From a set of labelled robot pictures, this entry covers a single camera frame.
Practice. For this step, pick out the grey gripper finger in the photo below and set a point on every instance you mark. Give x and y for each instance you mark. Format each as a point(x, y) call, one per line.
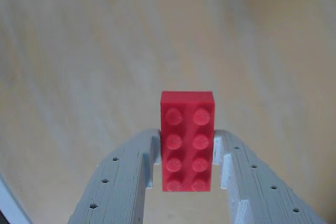
point(118, 187)
point(252, 187)

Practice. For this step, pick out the red lego brick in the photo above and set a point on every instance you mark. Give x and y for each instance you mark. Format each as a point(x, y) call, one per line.
point(187, 140)

